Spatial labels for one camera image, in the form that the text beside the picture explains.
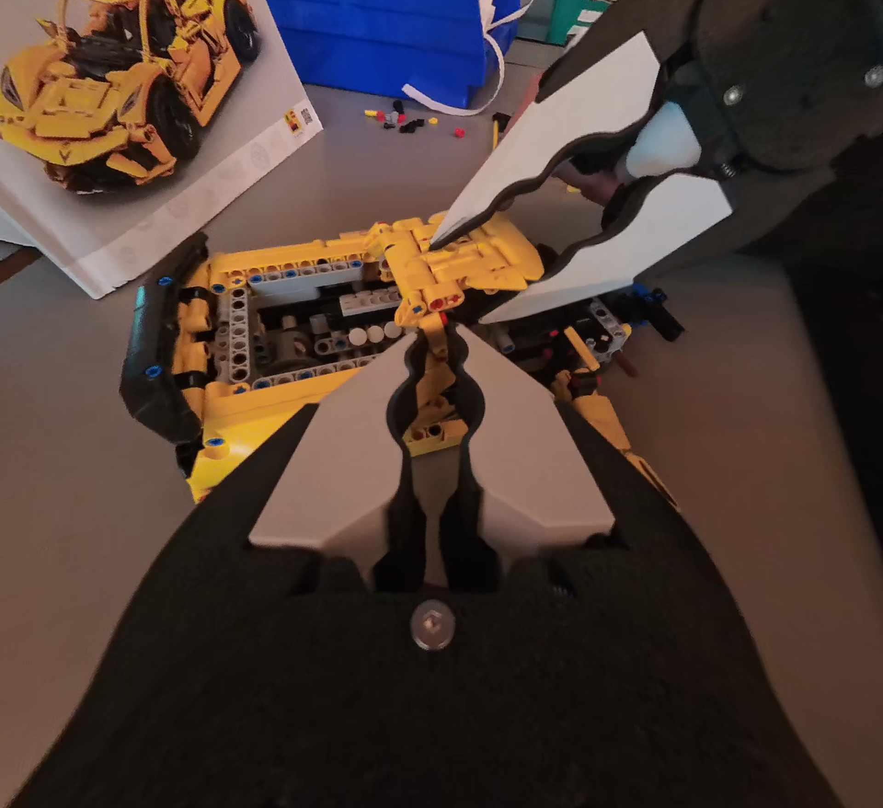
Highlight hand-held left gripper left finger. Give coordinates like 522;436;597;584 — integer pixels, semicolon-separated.
248;332;419;586

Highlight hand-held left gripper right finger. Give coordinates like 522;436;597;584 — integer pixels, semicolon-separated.
450;325;615;586

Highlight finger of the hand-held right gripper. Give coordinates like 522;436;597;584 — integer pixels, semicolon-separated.
478;175;734;326
430;30;665;248

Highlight grey black brick chassis module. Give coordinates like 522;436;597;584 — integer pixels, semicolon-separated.
497;284;687;381

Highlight yellow toy brick car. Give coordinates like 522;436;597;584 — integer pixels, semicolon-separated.
119;213;684;505

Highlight person's right forearm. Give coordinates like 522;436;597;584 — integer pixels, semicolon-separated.
717;132;883;271

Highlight grey desk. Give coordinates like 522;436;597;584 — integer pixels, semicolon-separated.
0;0;883;788

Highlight person's right hand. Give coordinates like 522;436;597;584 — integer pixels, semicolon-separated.
562;160;625;207

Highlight scattered small brick pieces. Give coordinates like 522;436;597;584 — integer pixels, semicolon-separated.
364;101;466;138

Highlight black perforated seat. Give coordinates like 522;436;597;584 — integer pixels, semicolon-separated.
786;256;883;499

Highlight white instruction booklet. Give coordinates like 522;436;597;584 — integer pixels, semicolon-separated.
0;0;325;298

